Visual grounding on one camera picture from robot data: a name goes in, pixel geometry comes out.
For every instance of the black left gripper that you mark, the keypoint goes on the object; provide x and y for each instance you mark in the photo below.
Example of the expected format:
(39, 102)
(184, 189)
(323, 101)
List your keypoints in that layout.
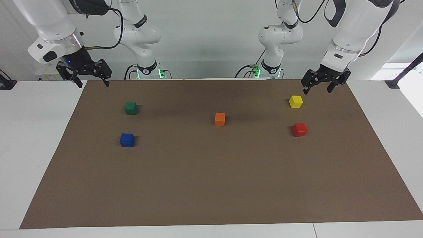
(325, 76)

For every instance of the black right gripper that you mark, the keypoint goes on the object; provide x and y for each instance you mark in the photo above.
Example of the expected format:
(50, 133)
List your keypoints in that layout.
(81, 62)

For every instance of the red cube block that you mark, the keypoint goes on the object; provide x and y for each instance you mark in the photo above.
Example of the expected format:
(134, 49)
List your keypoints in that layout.
(299, 129)

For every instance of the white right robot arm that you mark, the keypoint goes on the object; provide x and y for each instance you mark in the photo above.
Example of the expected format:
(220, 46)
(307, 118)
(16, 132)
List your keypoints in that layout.
(49, 23)

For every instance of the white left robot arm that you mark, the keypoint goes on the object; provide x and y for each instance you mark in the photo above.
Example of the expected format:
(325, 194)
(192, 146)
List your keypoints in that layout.
(350, 29)

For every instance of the yellow cube block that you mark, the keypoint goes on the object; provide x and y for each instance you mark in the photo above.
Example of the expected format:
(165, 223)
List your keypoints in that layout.
(295, 101)

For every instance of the green cube block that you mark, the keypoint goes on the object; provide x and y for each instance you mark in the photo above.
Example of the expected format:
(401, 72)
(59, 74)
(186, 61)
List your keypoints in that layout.
(131, 108)

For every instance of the blue cube block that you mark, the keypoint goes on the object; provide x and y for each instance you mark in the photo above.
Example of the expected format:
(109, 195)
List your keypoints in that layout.
(127, 140)

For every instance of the orange cube block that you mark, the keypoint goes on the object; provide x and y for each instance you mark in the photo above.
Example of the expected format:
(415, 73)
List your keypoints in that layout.
(219, 119)

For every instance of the white box with yellow labels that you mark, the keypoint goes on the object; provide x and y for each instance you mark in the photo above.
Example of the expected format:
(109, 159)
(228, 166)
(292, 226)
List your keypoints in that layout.
(46, 74)

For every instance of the black table clamp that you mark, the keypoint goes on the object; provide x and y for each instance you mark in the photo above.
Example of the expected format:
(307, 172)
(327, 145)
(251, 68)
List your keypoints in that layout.
(7, 83)

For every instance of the black slanted stand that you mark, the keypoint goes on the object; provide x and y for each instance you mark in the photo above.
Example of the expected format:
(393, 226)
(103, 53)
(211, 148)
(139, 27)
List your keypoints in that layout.
(404, 71)

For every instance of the brown table mat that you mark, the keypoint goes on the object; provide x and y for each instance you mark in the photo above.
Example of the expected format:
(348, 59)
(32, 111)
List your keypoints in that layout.
(214, 178)

